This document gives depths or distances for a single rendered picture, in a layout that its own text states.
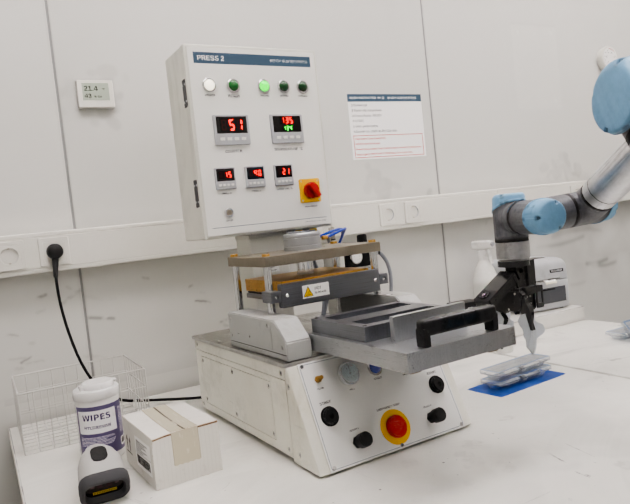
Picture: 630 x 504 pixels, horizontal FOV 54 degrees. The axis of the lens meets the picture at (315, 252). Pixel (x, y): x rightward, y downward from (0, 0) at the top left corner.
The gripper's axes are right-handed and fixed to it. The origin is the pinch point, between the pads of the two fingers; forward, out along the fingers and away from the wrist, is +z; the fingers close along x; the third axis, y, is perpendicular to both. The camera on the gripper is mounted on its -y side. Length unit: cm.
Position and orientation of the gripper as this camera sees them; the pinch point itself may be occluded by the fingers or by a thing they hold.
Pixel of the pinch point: (514, 347)
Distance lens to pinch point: 152.3
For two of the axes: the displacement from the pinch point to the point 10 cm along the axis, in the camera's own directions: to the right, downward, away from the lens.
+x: -5.5, 0.1, 8.4
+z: 1.0, 9.9, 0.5
